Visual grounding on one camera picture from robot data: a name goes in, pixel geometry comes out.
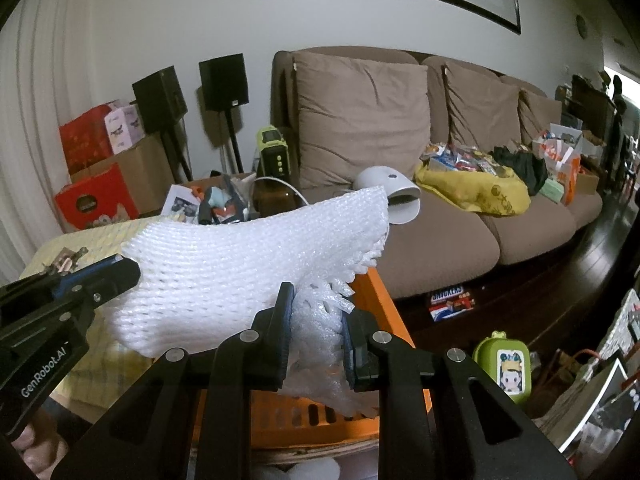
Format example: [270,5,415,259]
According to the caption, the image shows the orange white paper bags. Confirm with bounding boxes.
[532,125,583,206]

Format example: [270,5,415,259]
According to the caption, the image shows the candy bar box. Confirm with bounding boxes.
[427,285,476,323]

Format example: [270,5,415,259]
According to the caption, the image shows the yellow plaid cloth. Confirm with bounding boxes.
[20,217,168,411]

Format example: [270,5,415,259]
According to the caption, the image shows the dark wooden cabinet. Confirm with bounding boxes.
[570,75,621,196]

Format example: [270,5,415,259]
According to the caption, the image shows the pile of snack packets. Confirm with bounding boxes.
[422,142,501,173]

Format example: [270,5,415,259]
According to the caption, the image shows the white pink carton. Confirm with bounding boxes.
[104,101,146,155]

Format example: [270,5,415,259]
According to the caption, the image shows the person's left hand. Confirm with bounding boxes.
[10,417,70,480]

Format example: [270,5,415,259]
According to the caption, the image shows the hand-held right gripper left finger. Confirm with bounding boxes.
[52,282,296,480]

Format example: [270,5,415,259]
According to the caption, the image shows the stack of papers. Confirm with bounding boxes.
[540,290,640,461]

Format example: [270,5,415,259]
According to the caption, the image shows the white dome lamp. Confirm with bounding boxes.
[353,166,422,225]

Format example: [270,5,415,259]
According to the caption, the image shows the brown cardboard box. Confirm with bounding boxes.
[70,135,176,211]

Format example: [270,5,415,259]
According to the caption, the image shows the yellow plush toy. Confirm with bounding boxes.
[415,160,531,217]

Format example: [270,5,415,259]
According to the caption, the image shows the green black power station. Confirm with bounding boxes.
[255,126,291,178]

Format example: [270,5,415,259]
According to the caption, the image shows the orange plastic basket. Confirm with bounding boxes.
[195,269,433,455]

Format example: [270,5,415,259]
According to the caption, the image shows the green cartoon case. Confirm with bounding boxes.
[472,331,532,406]

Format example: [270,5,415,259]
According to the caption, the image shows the black speaker stand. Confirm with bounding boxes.
[220,107,244,173]
[160,130,193,183]

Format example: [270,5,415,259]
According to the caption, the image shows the black speaker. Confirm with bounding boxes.
[198,54,249,112]
[132,66,188,136]

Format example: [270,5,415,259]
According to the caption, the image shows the brown sofa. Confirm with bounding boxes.
[272,49,606,301]

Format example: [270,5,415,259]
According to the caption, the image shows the large beige sofa cushion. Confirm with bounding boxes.
[292,52,432,191]

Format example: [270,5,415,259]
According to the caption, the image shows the tall red gift box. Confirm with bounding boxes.
[59,105,113,175]

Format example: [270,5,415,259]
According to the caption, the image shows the open box of clutter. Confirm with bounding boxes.
[160,172,261,226]

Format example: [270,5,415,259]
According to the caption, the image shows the white curtain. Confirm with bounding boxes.
[0,0,76,281]

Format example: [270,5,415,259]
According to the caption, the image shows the white cable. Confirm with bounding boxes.
[247,175,308,208]

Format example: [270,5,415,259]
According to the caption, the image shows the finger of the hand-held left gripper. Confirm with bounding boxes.
[0,254,126,306]
[0,259,143,353]

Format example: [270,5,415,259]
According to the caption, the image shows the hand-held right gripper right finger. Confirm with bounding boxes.
[341,310,576,480]

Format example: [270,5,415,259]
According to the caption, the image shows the black garment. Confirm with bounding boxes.
[490,146,548,196]

